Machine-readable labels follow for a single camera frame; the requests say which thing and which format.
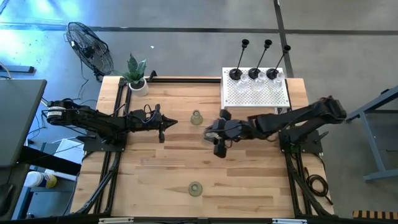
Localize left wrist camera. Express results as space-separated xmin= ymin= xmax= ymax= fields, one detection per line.
xmin=132 ymin=108 xmax=148 ymax=123

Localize white wipes canister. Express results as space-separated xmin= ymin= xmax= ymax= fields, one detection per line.
xmin=24 ymin=170 xmax=58 ymax=189

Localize white perforated metal rack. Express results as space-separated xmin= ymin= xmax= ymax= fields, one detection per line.
xmin=220 ymin=67 xmax=292 ymax=114

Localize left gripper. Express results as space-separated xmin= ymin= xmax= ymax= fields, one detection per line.
xmin=136 ymin=104 xmax=178 ymax=144

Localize black desk crossbar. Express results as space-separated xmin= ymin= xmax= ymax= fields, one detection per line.
xmin=18 ymin=146 xmax=81 ymax=177

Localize blue-grey metal table frame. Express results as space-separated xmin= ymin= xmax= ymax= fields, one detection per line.
xmin=345 ymin=85 xmax=398 ymax=182

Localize coiled black cable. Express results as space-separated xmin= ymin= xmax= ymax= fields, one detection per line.
xmin=305 ymin=167 xmax=334 ymax=206

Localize black floor fan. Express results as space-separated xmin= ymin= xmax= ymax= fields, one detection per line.
xmin=64 ymin=21 xmax=115 ymax=82

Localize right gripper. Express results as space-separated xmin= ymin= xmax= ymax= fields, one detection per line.
xmin=204 ymin=108 xmax=251 ymax=159

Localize orange black striped block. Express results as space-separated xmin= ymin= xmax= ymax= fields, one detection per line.
xmin=352 ymin=210 xmax=398 ymax=220

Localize black aluminium table frame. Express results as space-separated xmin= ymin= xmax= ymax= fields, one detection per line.
xmin=70 ymin=70 xmax=336 ymax=224

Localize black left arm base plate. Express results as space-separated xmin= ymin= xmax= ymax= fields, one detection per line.
xmin=83 ymin=133 xmax=129 ymax=153

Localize grey desk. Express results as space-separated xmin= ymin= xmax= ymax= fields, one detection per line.
xmin=0 ymin=78 xmax=48 ymax=169

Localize black desk foot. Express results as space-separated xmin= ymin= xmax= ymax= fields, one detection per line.
xmin=0 ymin=64 xmax=35 ymax=74

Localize black tall candlestick holder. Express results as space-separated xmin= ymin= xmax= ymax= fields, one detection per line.
xmin=229 ymin=39 xmax=250 ymax=81
xmin=266 ymin=44 xmax=292 ymax=80
xmin=248 ymin=39 xmax=273 ymax=80

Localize white paper sheets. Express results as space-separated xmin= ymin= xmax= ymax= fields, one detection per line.
xmin=54 ymin=138 xmax=85 ymax=165

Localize white metal bracket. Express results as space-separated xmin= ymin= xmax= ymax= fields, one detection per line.
xmin=272 ymin=218 xmax=308 ymax=224
xmin=98 ymin=217 xmax=134 ymax=224

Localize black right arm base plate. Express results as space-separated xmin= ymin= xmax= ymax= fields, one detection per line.
xmin=279 ymin=129 xmax=325 ymax=154

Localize snake plant in white pot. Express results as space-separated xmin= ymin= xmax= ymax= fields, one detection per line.
xmin=112 ymin=53 xmax=150 ymax=97

